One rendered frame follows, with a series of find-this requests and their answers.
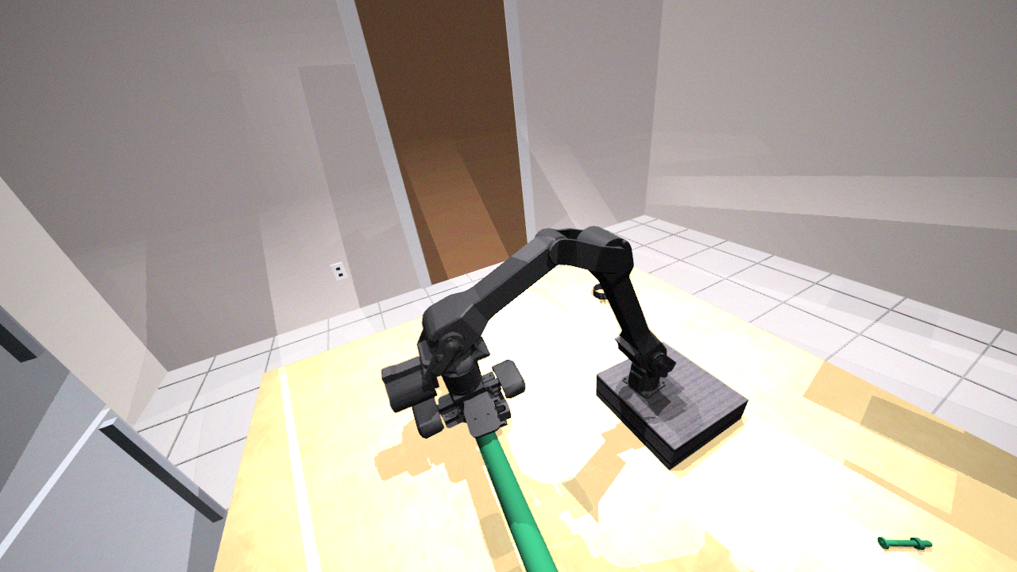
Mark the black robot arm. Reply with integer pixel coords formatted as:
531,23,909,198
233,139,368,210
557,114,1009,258
381,226,676,439

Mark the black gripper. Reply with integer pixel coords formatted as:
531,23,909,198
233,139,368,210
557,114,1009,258
412,360,526,439

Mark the green bolt with nut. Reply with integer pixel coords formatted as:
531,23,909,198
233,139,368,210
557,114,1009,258
877,536,933,550

